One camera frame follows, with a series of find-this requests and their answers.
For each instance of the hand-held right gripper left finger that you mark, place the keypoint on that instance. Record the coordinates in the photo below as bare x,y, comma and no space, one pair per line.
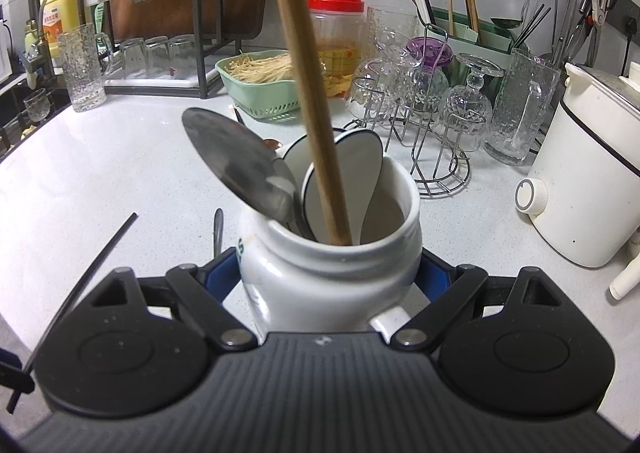
225,273

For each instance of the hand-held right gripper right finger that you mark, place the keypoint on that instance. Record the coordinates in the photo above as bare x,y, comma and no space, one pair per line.
435,278

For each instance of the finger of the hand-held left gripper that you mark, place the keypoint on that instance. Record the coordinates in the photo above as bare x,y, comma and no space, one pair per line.
12,375

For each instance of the small metal fork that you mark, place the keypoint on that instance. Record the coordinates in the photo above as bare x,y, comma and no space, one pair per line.
218,233

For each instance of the white ceramic mug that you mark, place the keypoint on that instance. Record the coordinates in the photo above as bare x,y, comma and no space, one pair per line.
325,283

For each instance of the black chopstick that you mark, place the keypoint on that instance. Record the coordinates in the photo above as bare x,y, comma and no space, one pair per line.
238,114
127,224

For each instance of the large metal spoon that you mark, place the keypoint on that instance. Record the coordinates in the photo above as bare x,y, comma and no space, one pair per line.
235,158

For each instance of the white ceramic spoon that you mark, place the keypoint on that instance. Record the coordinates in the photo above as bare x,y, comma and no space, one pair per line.
360,158
295,153

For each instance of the wooden chopstick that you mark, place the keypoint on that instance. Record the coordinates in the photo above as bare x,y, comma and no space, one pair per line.
310,83

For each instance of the row of hanging metal utensils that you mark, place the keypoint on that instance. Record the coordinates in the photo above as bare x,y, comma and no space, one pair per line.
565,8

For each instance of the green strainer basket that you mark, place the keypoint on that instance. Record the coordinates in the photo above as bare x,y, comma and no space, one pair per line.
260,105

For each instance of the stemmed clear glass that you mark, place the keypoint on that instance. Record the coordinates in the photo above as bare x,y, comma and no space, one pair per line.
462,108

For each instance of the white electric pot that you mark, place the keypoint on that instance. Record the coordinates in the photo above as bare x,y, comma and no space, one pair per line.
585,183

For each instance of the textured glass mug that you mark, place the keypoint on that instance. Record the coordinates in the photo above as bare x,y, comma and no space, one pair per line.
515,108
85,73

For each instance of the round clear glass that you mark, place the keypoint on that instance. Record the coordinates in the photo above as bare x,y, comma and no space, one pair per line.
372,88

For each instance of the patterned ceramic bowl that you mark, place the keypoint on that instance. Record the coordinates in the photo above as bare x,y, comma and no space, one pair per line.
635,243

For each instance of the enoki mushrooms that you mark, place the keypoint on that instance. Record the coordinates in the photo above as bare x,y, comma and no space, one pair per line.
260,68

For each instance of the black dish rack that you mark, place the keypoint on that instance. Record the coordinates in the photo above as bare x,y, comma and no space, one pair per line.
202,63

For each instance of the small clear glass cup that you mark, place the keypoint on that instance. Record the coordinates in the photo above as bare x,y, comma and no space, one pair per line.
157,58
133,58
184,55

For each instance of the purple-lidded glass cup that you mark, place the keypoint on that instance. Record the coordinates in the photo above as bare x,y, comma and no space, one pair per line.
427,50

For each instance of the green utensil holder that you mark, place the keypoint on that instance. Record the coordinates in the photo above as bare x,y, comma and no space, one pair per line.
492,43

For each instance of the dark kitchen sink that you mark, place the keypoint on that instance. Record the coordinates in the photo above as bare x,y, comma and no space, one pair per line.
15,133

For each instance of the small stemmed glass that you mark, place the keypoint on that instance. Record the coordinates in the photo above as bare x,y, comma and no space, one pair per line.
36,105

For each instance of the tall clear glass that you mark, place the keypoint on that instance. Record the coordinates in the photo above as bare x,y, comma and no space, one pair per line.
390,28

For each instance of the white pot lid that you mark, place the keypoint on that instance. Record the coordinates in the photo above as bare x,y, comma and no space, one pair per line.
610,83

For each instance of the red-lidded plastic jar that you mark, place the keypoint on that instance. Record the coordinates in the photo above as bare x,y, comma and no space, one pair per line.
340,33

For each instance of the pale green bottle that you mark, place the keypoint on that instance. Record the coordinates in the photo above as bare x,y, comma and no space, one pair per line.
35,33

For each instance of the yellow detergent bottle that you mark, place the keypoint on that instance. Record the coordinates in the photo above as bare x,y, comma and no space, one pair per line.
60,8

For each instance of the white box appliance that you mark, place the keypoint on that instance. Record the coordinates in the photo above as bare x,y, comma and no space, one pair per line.
4,48

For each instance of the black wall power strip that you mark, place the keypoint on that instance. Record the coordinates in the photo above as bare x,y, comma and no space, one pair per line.
622,3

